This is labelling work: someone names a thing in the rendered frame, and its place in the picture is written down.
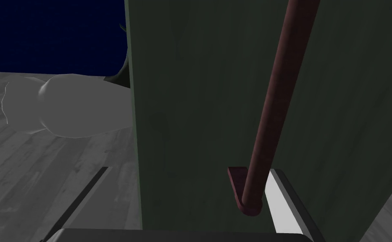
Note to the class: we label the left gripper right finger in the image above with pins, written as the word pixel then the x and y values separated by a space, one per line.
pixel 283 208

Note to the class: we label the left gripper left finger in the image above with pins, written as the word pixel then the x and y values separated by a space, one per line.
pixel 81 198

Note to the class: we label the dark green door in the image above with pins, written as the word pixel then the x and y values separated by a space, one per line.
pixel 195 111

